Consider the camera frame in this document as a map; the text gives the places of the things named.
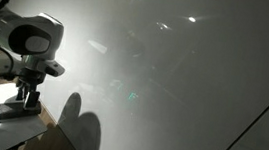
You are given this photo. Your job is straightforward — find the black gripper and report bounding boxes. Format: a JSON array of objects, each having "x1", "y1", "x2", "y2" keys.
[{"x1": 13, "y1": 68, "x2": 47, "y2": 112}]

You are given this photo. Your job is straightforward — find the black whiteboard eraser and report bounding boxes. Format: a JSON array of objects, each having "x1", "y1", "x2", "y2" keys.
[{"x1": 0, "y1": 96, "x2": 43, "y2": 125}]

